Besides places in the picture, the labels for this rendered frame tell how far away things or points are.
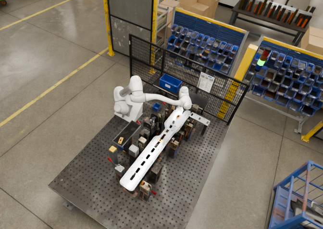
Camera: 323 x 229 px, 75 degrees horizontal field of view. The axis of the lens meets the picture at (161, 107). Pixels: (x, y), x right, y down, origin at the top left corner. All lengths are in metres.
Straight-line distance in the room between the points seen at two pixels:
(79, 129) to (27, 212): 1.44
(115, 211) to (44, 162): 1.72
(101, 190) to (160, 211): 0.74
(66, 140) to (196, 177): 2.33
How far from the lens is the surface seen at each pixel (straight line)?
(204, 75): 3.04
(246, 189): 3.87
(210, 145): 3.17
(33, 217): 3.67
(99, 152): 3.00
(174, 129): 2.83
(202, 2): 6.89
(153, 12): 4.37
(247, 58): 2.76
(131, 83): 2.52
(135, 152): 2.48
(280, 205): 3.83
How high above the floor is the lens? 3.28
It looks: 49 degrees down
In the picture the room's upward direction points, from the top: 8 degrees clockwise
